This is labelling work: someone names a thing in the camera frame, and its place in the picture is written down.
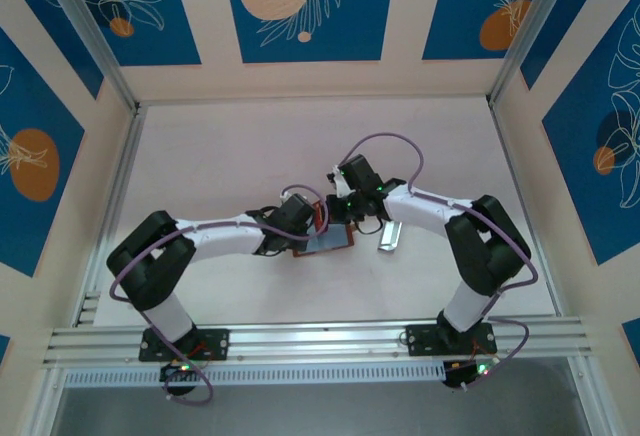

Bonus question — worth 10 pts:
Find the brown leather card holder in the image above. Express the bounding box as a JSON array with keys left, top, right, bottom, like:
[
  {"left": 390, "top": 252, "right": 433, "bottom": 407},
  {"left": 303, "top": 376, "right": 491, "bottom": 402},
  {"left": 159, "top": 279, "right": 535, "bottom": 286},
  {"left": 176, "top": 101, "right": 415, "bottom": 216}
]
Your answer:
[{"left": 291, "top": 222, "right": 365, "bottom": 260}]

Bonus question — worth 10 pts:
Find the small red and silver device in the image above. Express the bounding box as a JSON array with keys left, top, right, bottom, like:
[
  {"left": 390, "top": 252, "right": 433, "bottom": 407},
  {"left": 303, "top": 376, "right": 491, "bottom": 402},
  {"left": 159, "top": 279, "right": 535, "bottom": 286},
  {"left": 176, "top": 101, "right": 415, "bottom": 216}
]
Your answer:
[{"left": 377, "top": 219, "right": 404, "bottom": 256}]

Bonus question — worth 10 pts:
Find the black controller board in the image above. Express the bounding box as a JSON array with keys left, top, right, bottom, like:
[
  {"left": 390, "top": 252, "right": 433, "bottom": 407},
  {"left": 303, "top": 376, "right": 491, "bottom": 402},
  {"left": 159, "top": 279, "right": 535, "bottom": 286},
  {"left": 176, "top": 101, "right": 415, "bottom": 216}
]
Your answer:
[
  {"left": 442, "top": 358, "right": 496, "bottom": 391},
  {"left": 159, "top": 360, "right": 202, "bottom": 398}
]

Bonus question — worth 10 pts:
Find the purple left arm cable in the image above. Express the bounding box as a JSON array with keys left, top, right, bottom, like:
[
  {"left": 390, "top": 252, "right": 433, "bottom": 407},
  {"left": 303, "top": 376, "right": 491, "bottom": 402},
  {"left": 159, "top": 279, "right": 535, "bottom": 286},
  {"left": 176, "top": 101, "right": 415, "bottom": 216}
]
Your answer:
[{"left": 109, "top": 183, "right": 331, "bottom": 406}]

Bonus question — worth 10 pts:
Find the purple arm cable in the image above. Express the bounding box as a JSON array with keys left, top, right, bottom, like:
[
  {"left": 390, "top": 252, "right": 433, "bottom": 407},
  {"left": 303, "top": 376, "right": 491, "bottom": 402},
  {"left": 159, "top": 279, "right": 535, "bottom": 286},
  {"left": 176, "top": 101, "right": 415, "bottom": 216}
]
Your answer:
[
  {"left": 109, "top": 183, "right": 331, "bottom": 406},
  {"left": 339, "top": 131, "right": 540, "bottom": 393}
]

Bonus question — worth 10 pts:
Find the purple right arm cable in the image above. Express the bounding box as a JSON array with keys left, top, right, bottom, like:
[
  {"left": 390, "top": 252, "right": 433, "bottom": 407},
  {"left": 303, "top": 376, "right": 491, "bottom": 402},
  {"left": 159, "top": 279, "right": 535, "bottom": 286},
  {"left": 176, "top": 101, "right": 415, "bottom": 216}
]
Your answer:
[{"left": 339, "top": 131, "right": 540, "bottom": 393}]

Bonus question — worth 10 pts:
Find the aluminium mounting rail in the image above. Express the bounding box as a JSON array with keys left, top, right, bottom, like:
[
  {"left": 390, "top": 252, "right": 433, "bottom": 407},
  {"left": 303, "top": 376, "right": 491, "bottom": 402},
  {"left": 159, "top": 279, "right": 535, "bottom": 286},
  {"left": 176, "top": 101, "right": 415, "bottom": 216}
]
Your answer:
[{"left": 42, "top": 318, "right": 595, "bottom": 366}]

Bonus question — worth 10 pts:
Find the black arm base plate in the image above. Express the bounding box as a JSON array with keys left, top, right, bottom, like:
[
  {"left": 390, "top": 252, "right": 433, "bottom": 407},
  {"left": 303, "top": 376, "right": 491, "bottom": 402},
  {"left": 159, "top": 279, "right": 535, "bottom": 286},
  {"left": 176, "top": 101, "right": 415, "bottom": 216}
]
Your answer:
[
  {"left": 138, "top": 328, "right": 231, "bottom": 363},
  {"left": 404, "top": 323, "right": 499, "bottom": 358}
]

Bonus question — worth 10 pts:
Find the white slotted cable duct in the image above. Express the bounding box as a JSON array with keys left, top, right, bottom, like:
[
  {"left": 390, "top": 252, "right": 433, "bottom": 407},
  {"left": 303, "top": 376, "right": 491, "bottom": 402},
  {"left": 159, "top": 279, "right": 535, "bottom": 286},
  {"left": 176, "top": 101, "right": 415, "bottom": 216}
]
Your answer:
[{"left": 63, "top": 363, "right": 447, "bottom": 387}]

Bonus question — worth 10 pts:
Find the aluminium table edge rail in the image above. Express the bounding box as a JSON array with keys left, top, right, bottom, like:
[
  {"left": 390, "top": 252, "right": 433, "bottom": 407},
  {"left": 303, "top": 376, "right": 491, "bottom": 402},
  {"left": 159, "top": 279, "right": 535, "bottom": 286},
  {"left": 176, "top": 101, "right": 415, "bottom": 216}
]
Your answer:
[
  {"left": 487, "top": 98, "right": 564, "bottom": 318},
  {"left": 74, "top": 103, "right": 149, "bottom": 327}
]

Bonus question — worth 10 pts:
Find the aluminium frame post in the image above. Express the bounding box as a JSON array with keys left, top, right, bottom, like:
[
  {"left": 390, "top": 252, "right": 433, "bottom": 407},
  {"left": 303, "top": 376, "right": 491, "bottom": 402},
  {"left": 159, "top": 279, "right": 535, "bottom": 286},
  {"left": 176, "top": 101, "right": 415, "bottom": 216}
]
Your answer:
[
  {"left": 37, "top": 0, "right": 141, "bottom": 113},
  {"left": 487, "top": 0, "right": 586, "bottom": 110}
]

